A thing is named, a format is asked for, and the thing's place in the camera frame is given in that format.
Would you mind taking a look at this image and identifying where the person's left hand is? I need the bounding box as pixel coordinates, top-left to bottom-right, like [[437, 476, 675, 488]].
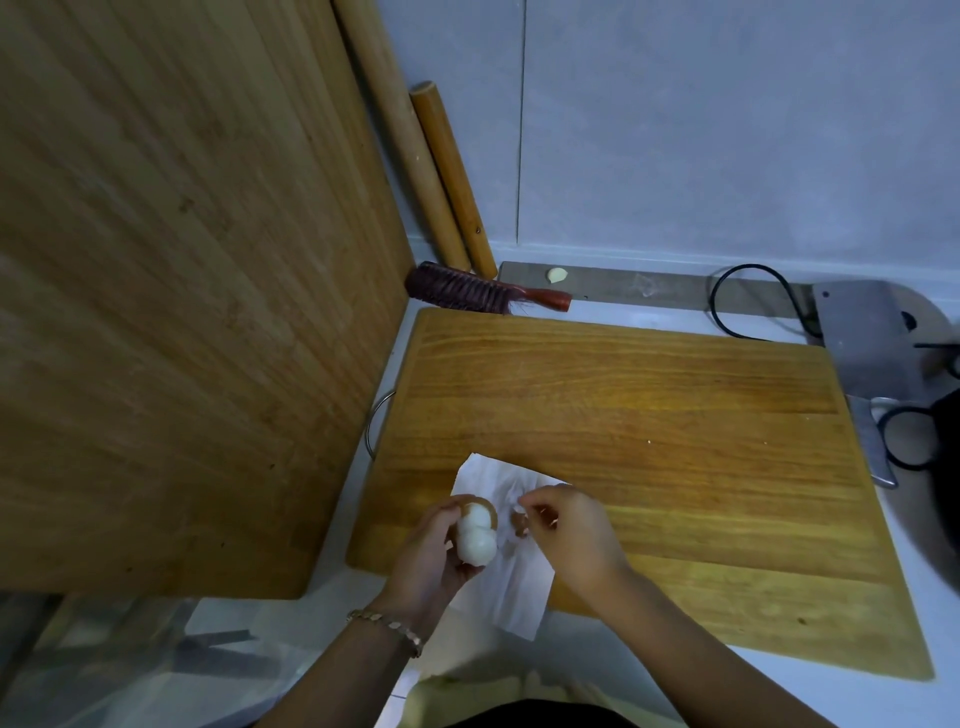
[[373, 496, 487, 636]]

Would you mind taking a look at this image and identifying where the dark brush with red handle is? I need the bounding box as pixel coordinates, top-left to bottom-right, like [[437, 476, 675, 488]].
[[404, 260, 573, 316]]

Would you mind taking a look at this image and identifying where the black looped cord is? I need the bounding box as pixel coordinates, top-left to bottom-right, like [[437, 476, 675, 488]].
[[875, 404, 943, 472]]

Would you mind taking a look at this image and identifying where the black pan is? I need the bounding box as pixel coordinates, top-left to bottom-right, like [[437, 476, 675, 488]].
[[926, 386, 960, 594]]

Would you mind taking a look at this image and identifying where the wooden cutting board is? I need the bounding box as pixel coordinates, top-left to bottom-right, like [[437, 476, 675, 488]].
[[346, 305, 936, 682]]

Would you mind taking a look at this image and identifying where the steel cleaver knife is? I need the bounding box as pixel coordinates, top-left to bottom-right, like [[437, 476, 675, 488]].
[[812, 279, 928, 490]]

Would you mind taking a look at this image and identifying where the long pale wooden rolling pin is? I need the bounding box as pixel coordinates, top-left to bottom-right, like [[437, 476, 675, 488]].
[[331, 0, 474, 273]]

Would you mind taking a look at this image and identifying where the short brown wooden rolling pin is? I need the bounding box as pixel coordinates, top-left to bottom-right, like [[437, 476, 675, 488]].
[[409, 80, 499, 280]]

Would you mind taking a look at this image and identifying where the person's right hand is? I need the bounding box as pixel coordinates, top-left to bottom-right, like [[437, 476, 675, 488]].
[[517, 483, 639, 601]]

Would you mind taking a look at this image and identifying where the black power cable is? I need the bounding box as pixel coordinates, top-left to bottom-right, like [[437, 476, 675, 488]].
[[708, 263, 823, 343]]

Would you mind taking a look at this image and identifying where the large upright bamboo board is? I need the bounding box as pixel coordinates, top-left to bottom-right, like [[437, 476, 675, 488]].
[[0, 0, 416, 601]]

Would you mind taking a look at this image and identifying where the white paper towel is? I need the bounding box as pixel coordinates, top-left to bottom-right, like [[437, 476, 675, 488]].
[[448, 452, 568, 643]]

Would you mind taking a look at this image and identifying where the person's pale yellow garment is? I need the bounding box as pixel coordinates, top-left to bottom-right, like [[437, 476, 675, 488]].
[[397, 671, 676, 728]]

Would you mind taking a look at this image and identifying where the gold bead bracelet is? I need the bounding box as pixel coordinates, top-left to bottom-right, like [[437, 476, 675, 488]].
[[347, 608, 425, 660]]

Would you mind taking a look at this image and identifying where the person's right forearm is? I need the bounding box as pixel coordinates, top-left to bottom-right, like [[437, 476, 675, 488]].
[[596, 566, 838, 728]]

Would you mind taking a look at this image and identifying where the person's left forearm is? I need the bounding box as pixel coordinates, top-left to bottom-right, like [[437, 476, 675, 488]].
[[254, 618, 425, 728]]

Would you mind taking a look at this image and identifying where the white boiled egg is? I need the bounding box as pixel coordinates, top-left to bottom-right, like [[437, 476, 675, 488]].
[[453, 498, 502, 569]]

